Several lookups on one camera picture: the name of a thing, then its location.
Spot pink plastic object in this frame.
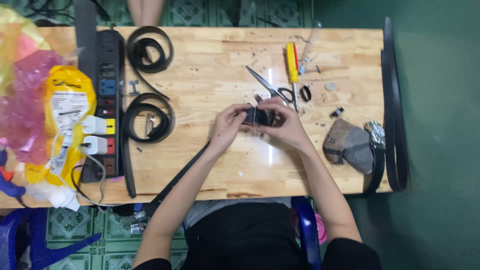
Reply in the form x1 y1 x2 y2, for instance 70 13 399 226
314 212 328 245

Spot person's right hand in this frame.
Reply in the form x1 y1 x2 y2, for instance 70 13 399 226
258 97 316 155

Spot white charger plug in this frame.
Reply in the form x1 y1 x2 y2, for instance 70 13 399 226
82 135 109 155
81 115 108 136

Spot silver scissors with black handles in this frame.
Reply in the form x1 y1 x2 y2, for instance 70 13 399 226
245 65 296 104

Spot person's left hand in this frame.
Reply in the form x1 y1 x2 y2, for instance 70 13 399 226
208 103 259 155

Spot black belts hanging over edge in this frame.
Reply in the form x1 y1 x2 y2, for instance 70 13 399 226
380 16 409 193

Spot white plastic bag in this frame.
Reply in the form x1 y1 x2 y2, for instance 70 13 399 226
25 179 82 212

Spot white charger cable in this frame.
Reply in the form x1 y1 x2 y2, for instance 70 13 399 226
85 151 130 208

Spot yellow handled screwdriver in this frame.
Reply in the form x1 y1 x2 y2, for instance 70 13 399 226
286 41 300 113

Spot black power strip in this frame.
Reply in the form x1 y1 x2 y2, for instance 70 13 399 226
80 29 125 184

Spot thin black cable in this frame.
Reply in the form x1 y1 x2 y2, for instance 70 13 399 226
70 164 92 201

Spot black belt with silver buckle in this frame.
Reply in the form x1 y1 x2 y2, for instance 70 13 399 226
363 145 386 196

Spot yellow plastic parcel bag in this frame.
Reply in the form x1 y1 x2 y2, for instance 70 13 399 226
25 65 98 187

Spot grey brown cloth pouch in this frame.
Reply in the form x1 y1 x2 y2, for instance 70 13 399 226
322 118 374 175

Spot dark grey flat strap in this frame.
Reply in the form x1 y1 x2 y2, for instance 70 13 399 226
74 0 99 82

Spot translucent yellow plastic bag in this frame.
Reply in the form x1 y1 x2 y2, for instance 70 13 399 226
0 5 52 95

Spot shiny silver belt buckle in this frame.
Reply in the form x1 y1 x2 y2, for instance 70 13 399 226
363 120 386 150

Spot large coiled black belt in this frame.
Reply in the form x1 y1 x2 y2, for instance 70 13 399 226
120 92 176 199

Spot pink plastic bag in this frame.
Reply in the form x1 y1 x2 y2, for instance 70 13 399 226
0 50 67 165

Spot person's torso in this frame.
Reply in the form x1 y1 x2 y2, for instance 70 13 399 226
183 197 383 270

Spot black belt buckle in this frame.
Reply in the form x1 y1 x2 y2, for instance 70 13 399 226
243 106 277 127

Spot clear handled tool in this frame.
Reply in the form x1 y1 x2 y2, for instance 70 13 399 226
298 21 322 75

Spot small coiled black belt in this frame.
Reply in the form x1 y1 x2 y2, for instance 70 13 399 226
126 25 175 101

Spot long black belt strap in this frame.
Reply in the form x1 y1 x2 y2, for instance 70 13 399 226
143 140 211 218

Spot blue plastic stool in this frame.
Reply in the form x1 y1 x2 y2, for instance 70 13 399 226
0 208 103 270

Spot slim silver belt buckle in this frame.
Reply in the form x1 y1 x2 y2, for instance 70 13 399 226
145 113 156 139

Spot blue and red toy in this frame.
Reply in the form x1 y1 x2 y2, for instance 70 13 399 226
0 149 26 199

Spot blue plastic chair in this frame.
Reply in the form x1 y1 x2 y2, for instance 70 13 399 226
291 196 323 270

